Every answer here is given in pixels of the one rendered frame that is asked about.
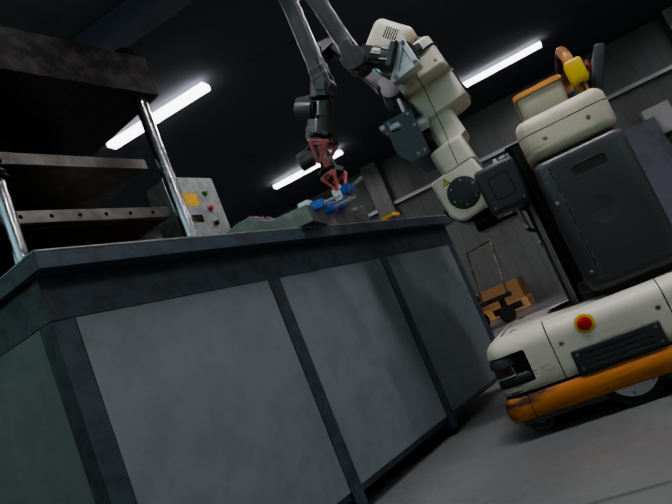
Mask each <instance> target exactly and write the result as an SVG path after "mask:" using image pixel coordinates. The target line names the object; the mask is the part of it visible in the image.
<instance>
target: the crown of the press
mask: <svg viewBox="0 0 672 504"><path fill-rule="evenodd" d="M158 96H159V93H158V91H157V88H156V86H155V83H154V80H153V78H152V75H151V72H150V70H149V67H148V65H147V62H146V59H145V58H142V57H138V56H134V53H133V50H132V49H129V48H125V47H121V48H119V49H117V50H115V51H111V50H107V49H102V48H98V47H93V46H89V45H84V44H80V43H76V42H71V41H67V40H62V39H58V38H53V37H49V36H45V35H40V34H36V33H31V32H27V31H22V30H18V29H14V28H9V27H5V26H0V152H12V153H31V154H50V155H69V156H88V157H92V156H93V155H94V154H95V153H96V152H97V151H99V150H100V149H101V148H102V147H103V146H104V145H105V144H106V143H107V142H108V141H110V140H111V139H112V138H113V137H114V136H115V135H116V134H117V133H118V132H119V131H120V130H122V129H123V128H124V127H125V126H126V125H127V124H128V123H129V122H130V121H131V120H132V119H134V118H135V117H136V116H137V115H138V113H137V111H136V108H135V105H134V103H133V101H134V99H136V98H138V97H146V99H147V102H148V104H150V103H151V102H152V101H153V100H154V99H155V98H157V97H158Z"/></svg>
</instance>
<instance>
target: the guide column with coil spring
mask: <svg viewBox="0 0 672 504"><path fill-rule="evenodd" d="M0 224H1V227H2V230H3V233H4V236H5V239H6V242H7V245H8V248H9V251H10V255H11V258H12V261H13V264H14V265H16V264H17V263H18V262H19V261H20V260H21V259H23V258H24V257H25V256H26V255H27V254H29V251H28V248H27V245H26V241H25V238H24V235H23V232H22V229H21V226H20V223H19V220H18V217H17V214H16V211H15V208H14V205H13V202H12V199H11V196H10V193H9V190H8V187H7V184H6V181H5V178H3V177H0Z"/></svg>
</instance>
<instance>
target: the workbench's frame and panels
mask: <svg viewBox="0 0 672 504"><path fill-rule="evenodd" d="M454 222H455V220H452V219H451V218H449V217H448V216H436V217H424V218H413V219H402V220H390V221H379V222H368V223H356V224H345V225H334V226H322V227H311V228H300V229H288V230H277V231H265V232H254V233H243V234H231V235H220V236H209V237H197V238H186V239H175V240H163V241H152V242H141V243H129V244H118V245H107V246H95V247H84V248H73V249H61V250H50V251H38V252H33V253H32V254H31V255H30V256H29V257H27V258H26V259H25V260H24V261H23V262H21V263H20V264H19V265H18V266H17V267H15V268H14V269H13V270H12V271H11V272H9V273H8V274H7V275H6V276H5V277H3V278H2V279H1V280H0V504H367V503H368V500H367V497H366V495H365V492H364V490H365V489H366V488H368V487H369V486H370V485H371V484H372V483H374V482H375V481H376V480H377V479H379V478H380V477H381V476H382V475H383V474H385V473H386V472H387V471H388V470H390V469H391V468H392V467H393V466H394V465H396V464H397V463H398V462H399V461H401V460H402V459H403V458H404V457H405V456H407V455H408V454H409V453H410V452H412V451H413V450H414V449H415V448H416V447H418V446H419V445H420V444H421V443H423V442H424V441H425V440H426V439H427V438H429V437H430V436H431V435H432V434H434V433H435V432H436V431H437V430H438V429H441V432H445V435H446V437H450V436H453V435H455V434H457V433H458V432H459V431H458V428H457V426H458V425H459V424H458V422H457V420H456V417H455V416H456V415H457V414H458V413H459V412H460V411H462V410H463V409H464V408H465V407H467V406H468V405H469V404H470V403H471V402H473V401H474V400H475V399H476V398H478V397H479V396H480V395H481V394H482V393H484V392H485V391H486V390H487V389H489V388H490V387H491V386H492V385H493V384H495V383H496V377H495V373H494V372H492V371H491V369H490V366H489V363H490V362H491V361H488V360H487V350H488V347H489V345H490V344H491V343H492V342H493V340H494V339H495V337H494V335H493V332H492V330H491V328H490V326H489V324H488V321H487V319H486V317H485V315H484V312H483V310H482V308H481V306H480V304H479V301H478V299H477V297H476V295H475V292H474V290H473V288H472V286H471V284H470V281H469V279H468V277H467V275H466V272H465V270H464V268H463V266H462V264H461V261H460V259H459V257H458V255H457V252H456V250H455V248H454V246H453V243H452V241H451V239H450V237H449V234H448V232H447V230H446V228H445V227H446V226H448V225H450V224H452V223H454Z"/></svg>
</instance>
